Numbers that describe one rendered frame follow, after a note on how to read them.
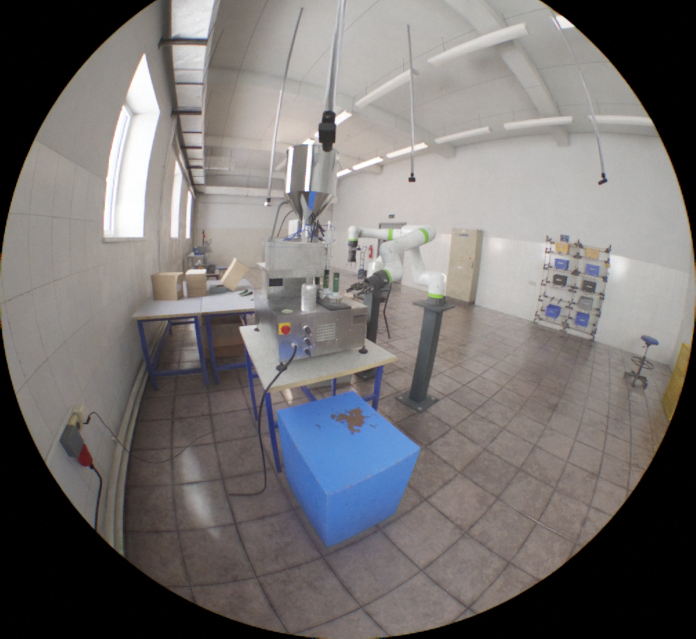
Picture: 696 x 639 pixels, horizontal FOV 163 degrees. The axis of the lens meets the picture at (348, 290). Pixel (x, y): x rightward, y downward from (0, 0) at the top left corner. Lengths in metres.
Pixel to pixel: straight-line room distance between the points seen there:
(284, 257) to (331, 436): 0.77
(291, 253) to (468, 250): 5.75
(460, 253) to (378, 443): 5.98
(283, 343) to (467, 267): 5.79
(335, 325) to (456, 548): 1.38
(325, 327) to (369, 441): 0.57
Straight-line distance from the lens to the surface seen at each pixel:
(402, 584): 1.41
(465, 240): 6.57
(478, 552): 1.57
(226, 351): 3.03
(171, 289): 2.65
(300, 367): 1.22
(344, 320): 1.23
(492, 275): 6.59
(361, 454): 0.99
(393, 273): 1.39
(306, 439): 1.04
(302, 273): 1.10
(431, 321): 1.96
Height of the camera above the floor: 1.35
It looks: 12 degrees down
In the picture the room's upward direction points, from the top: 3 degrees clockwise
